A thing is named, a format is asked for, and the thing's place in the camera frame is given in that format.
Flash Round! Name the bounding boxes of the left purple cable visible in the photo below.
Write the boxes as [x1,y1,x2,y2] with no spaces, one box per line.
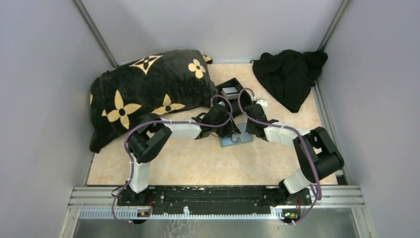
[111,95,234,227]

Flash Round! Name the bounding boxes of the black floral patterned blanket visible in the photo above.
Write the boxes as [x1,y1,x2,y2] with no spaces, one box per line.
[89,50,217,153]

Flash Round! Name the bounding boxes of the black crumpled cloth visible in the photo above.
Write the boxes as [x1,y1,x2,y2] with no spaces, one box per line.
[252,50,328,113]

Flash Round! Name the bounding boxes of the aluminium front frame rail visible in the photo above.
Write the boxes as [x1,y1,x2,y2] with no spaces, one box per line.
[68,185,365,221]

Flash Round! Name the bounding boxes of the purple cable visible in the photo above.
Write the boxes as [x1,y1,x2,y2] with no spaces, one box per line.
[111,95,234,227]
[237,87,323,225]

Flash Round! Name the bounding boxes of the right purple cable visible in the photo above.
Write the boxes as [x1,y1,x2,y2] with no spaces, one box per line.
[237,87,323,225]

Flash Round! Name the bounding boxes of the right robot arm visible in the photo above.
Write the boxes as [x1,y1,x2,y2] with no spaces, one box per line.
[239,102,345,204]

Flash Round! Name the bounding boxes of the stack of white cards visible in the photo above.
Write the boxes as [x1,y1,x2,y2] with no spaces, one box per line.
[221,87,239,100]

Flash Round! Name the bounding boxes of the black plastic card tray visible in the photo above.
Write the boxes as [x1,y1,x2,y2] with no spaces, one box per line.
[216,78,252,117]

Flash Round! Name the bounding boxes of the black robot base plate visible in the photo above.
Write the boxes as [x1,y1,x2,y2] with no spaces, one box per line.
[117,185,312,215]

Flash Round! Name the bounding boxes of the green leather card holder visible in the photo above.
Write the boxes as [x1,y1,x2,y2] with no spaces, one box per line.
[219,123,254,148]

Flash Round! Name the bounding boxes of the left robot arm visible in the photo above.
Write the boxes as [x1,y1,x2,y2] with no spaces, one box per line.
[124,101,233,205]

